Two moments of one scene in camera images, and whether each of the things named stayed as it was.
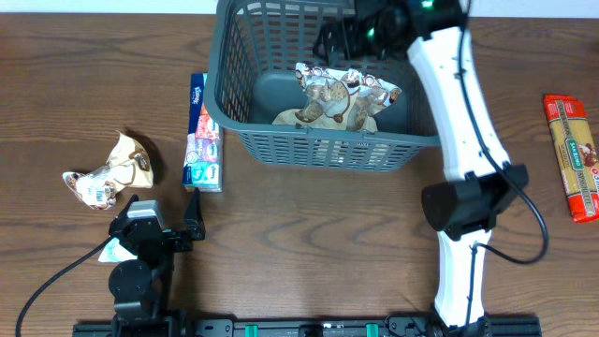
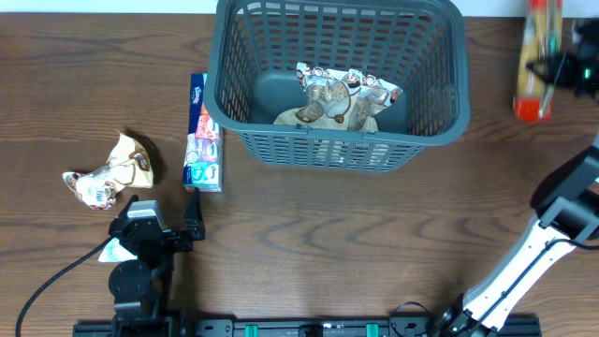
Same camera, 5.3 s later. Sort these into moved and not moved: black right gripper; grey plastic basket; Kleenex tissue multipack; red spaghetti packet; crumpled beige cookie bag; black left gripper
Moved: red spaghetti packet; black right gripper
Not moved: black left gripper; grey plastic basket; crumpled beige cookie bag; Kleenex tissue multipack
